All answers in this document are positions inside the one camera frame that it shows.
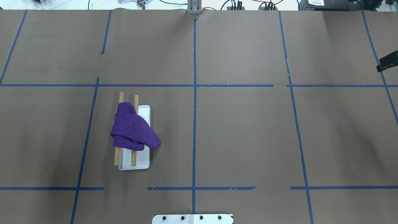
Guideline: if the aluminium frame post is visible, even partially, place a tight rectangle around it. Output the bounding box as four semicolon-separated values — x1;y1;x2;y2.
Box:
187;0;203;14

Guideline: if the wooden rack rod outer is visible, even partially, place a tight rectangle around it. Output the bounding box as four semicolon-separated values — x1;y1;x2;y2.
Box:
114;92;125;166

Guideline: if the purple towel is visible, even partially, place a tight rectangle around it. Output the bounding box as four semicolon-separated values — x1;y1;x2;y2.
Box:
110;102;161;151

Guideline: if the white towel rack base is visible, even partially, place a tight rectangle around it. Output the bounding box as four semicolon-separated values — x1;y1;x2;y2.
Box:
118;105;151;170

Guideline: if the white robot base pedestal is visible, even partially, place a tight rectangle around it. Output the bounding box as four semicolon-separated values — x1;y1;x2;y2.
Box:
152;214;234;224

